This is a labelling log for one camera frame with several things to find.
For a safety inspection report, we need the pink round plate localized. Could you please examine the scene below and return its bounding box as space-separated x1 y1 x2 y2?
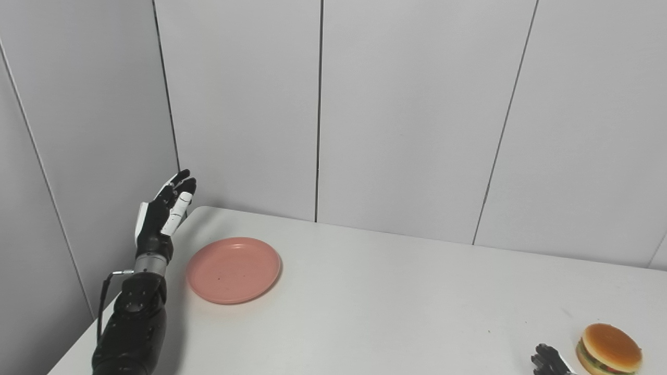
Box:
186 237 282 305

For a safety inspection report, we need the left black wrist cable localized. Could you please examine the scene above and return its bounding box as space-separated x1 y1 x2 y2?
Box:
96 269 135 345

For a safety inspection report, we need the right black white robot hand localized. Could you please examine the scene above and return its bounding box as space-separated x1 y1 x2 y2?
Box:
531 343 577 375

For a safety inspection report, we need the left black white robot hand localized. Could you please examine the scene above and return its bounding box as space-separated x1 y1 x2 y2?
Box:
134 169 197 261

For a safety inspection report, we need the toy hamburger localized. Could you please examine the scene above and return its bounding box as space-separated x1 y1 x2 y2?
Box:
576 323 643 375

